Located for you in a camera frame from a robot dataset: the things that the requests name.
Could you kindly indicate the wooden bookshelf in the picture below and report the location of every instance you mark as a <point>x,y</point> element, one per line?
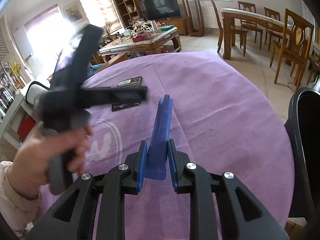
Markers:
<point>129,11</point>

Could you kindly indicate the wooden tv cabinet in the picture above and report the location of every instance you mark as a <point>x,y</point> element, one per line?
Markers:
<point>180,23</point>

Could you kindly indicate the black product card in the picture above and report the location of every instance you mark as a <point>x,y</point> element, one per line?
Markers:
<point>129,84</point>

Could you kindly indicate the purple tablecloth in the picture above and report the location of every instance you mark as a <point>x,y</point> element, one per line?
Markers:
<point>221,120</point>

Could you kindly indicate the tall wooden plant stand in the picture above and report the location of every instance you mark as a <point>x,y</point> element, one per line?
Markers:
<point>194,17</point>

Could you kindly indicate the black round trash bin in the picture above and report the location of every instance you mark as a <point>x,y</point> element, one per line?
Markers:
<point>302,127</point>

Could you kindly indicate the sofa with white cushion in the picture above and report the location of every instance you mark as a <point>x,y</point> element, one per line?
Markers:
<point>27,96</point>

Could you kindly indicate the person's left forearm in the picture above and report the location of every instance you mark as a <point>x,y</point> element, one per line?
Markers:
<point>17,211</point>

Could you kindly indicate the small framed flower picture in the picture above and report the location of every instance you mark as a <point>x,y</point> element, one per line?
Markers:
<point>73,13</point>

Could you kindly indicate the person's left hand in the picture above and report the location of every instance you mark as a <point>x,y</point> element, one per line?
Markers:
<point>28,171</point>

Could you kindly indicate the wooden coffee table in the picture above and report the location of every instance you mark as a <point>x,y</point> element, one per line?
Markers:
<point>169,40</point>

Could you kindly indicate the blue plastic strip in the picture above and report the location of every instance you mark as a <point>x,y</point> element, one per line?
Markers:
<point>158,148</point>

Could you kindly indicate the black flat television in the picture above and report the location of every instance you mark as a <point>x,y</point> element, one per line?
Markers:
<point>159,9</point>

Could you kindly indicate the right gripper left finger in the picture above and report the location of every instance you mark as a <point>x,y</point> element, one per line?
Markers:
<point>93,206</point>

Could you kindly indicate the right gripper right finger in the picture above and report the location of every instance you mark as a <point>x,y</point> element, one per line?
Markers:
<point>221,206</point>

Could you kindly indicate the front wooden dining chair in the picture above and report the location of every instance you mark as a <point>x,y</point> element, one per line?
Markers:
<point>295,45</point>

